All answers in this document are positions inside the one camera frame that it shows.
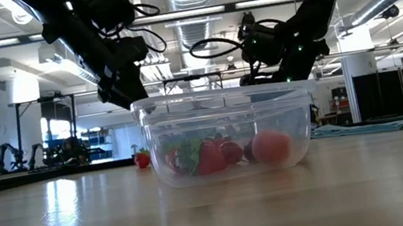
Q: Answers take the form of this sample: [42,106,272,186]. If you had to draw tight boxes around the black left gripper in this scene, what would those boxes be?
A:
[74,29,151,116]

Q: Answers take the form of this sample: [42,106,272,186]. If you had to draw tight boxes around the black background workstation frame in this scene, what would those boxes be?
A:
[7,92,87,174]

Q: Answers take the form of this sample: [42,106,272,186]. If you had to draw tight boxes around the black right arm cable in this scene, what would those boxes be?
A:
[186,14,289,63]

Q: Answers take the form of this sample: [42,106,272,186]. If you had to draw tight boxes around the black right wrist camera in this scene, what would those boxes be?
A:
[234,6,290,71]

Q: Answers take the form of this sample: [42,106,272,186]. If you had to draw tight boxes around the teal folded cloth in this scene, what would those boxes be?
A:
[308,112,403,145]

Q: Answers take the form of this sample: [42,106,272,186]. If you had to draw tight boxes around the red strawberry green leaves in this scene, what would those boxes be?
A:
[163,146,187,176]
[176,132,232,180]
[132,147,153,171]

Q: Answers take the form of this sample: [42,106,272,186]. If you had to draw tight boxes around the small pink peach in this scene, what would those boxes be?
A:
[248,125,295,168]

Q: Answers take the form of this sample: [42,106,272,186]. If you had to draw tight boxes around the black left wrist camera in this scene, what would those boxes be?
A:
[108,33,153,68]

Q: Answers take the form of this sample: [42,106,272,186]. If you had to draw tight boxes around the blue storage bins shelf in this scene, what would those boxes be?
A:
[80,125,116,163]

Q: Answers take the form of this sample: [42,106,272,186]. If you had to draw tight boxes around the clear plastic tupperware container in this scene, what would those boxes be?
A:
[128,71,331,195]

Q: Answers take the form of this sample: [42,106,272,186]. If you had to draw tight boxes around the white ceiling pipe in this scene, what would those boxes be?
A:
[0,0,38,29]

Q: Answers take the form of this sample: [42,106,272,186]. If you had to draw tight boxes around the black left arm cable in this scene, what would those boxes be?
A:
[129,0,169,58]

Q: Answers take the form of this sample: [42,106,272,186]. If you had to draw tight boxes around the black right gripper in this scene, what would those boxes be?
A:
[232,26,335,91]

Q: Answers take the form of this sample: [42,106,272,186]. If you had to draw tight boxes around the white round column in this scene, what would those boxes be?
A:
[3,73,52,172]

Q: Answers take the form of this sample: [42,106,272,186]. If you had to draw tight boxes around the black aluminium table frame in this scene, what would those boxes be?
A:
[0,112,403,195]

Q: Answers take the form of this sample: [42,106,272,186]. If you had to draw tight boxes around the white square pillar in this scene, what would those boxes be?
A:
[335,23,386,125]

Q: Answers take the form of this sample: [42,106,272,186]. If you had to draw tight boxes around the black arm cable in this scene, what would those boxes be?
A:
[129,0,169,58]
[186,14,289,63]

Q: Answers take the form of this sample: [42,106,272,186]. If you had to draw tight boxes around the black dome camera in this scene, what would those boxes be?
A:
[381,3,401,21]

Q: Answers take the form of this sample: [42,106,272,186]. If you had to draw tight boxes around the black ceiling light rail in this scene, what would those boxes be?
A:
[0,0,324,51]

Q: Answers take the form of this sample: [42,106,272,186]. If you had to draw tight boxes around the small red cherry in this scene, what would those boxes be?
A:
[218,139,246,167]

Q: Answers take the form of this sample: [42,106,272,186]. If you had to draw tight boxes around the silver ribbed ventilation duct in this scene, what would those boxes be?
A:
[163,0,228,54]

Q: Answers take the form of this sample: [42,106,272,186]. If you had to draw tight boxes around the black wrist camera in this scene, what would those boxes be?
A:
[234,6,290,71]
[108,33,153,68]

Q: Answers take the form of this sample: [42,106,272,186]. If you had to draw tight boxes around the black partition wall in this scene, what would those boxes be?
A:
[353,67,403,123]

